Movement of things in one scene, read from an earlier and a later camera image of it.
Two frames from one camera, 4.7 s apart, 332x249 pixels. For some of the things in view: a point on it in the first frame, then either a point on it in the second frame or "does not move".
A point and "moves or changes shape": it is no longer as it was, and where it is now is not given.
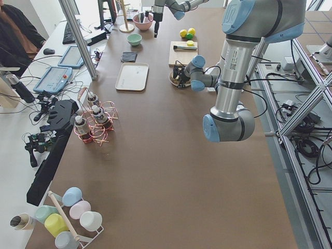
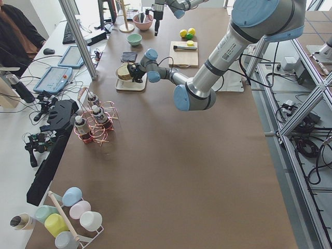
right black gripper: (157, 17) does not move
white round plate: (176, 81) moves or changes shape
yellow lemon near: (191, 30) does not move
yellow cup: (55, 223) does not move
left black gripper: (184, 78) → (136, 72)
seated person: (19, 43) does not move
